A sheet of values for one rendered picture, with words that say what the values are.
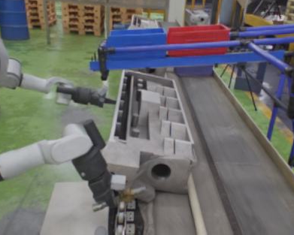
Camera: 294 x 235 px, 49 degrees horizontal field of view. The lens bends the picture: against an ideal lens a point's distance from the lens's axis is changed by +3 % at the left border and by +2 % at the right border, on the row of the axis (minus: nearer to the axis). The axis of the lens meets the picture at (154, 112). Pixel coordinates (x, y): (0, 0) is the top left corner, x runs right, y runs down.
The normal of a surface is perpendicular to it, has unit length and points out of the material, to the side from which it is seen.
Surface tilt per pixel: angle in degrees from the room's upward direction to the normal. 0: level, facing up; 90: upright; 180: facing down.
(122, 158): 38
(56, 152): 80
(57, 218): 0
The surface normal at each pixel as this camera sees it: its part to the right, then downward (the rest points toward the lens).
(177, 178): 0.04, 0.40
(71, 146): 0.42, 0.22
